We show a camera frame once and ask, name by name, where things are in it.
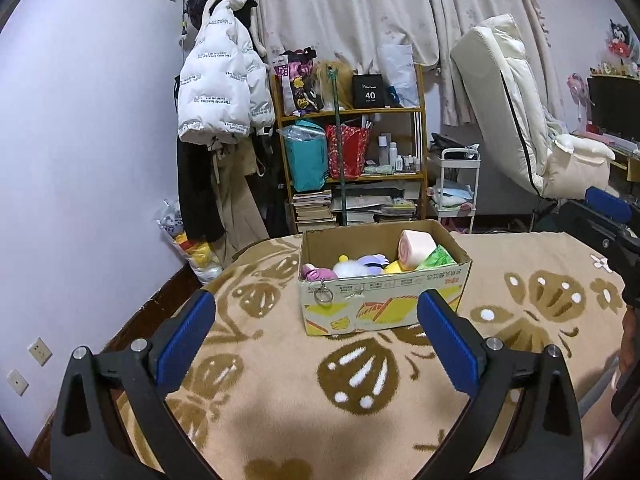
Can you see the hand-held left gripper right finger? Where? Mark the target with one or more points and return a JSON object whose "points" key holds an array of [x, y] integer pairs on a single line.
{"points": [[447, 345]]}

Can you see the pink desk fan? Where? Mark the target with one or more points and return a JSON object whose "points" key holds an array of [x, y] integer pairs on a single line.
{"points": [[577, 85]]}

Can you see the beige hanging garment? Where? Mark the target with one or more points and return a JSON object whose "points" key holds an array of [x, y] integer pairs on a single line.
{"points": [[235, 200]]}

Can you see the white plastic bag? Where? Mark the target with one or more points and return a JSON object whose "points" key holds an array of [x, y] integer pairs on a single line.
{"points": [[400, 75]]}

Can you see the red patterned bag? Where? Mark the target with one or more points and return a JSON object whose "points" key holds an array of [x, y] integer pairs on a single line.
{"points": [[356, 152]]}

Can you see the blond wig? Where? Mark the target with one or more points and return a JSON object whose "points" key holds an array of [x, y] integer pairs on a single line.
{"points": [[346, 91]]}

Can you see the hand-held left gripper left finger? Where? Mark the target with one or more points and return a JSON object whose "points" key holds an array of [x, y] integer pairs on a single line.
{"points": [[185, 345]]}

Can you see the green tissue pack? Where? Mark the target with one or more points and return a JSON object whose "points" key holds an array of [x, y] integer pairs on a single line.
{"points": [[437, 260]]}

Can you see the white trolley cart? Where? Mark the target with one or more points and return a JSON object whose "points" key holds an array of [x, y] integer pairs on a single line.
{"points": [[462, 162]]}

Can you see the cartoon wall decoration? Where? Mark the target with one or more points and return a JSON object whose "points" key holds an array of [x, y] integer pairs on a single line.
{"points": [[622, 40]]}

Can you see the teal bag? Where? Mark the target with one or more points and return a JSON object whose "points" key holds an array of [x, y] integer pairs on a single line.
{"points": [[305, 160]]}

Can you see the pink plush toy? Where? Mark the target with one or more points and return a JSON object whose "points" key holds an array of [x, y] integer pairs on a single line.
{"points": [[320, 273]]}

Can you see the green pole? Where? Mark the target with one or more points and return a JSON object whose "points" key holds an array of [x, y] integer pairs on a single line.
{"points": [[341, 160]]}

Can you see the clear bag of plush toys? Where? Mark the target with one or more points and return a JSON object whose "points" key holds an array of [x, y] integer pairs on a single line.
{"points": [[200, 255]]}

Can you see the purple printed bag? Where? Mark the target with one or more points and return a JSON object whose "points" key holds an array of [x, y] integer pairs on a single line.
{"points": [[300, 85]]}

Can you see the white recliner chair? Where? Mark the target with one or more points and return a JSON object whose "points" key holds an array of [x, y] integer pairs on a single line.
{"points": [[510, 110]]}

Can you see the black monitor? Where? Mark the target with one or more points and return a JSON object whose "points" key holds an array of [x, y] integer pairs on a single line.
{"points": [[615, 105]]}

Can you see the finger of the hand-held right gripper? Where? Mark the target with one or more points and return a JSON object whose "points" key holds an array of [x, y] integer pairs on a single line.
{"points": [[607, 204]]}

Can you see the black pouch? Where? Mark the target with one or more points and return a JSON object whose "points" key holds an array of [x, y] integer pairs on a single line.
{"points": [[445, 141]]}

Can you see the white flowered curtain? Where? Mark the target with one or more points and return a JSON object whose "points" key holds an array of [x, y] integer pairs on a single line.
{"points": [[350, 10]]}

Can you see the wooden desk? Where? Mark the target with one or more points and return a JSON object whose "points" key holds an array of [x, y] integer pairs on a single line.
{"points": [[632, 165]]}

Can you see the dark hanging garment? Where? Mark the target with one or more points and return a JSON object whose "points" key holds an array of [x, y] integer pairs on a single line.
{"points": [[272, 185]]}

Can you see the cardboard box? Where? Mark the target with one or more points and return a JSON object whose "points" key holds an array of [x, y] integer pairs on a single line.
{"points": [[380, 305]]}

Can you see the row of small figurines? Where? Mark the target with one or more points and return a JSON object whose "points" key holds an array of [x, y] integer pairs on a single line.
{"points": [[615, 69]]}

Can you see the black box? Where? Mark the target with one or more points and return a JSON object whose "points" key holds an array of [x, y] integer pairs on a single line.
{"points": [[370, 92]]}

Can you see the pink swirl roll plush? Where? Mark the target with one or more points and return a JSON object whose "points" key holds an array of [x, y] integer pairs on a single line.
{"points": [[415, 250]]}

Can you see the wooden shelf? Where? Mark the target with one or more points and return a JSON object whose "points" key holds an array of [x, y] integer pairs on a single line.
{"points": [[350, 111]]}

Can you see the white plush toy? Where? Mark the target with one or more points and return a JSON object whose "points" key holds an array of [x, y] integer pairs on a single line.
{"points": [[350, 268]]}

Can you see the row of cosmetic bottles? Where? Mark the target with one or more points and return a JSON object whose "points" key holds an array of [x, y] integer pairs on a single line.
{"points": [[392, 152]]}

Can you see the white puffer jacket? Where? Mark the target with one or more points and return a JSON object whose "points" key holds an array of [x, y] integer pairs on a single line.
{"points": [[220, 85]]}

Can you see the white wall socket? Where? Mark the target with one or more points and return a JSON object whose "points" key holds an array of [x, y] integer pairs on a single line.
{"points": [[40, 351], [17, 382]]}

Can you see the pile of magazines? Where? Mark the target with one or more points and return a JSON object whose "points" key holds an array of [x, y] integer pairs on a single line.
{"points": [[385, 205]]}

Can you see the light blue cloth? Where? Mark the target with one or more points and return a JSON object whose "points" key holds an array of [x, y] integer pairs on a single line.
{"points": [[452, 194]]}

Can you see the yellow plush toy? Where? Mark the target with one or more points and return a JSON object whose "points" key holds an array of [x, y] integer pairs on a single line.
{"points": [[392, 267]]}

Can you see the purple plush toy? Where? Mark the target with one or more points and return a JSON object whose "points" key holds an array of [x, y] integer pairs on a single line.
{"points": [[372, 260]]}

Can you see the stack of books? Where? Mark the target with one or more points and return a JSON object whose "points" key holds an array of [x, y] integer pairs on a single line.
{"points": [[312, 212]]}

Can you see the black long coat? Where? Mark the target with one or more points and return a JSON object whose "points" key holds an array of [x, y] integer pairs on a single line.
{"points": [[197, 195]]}

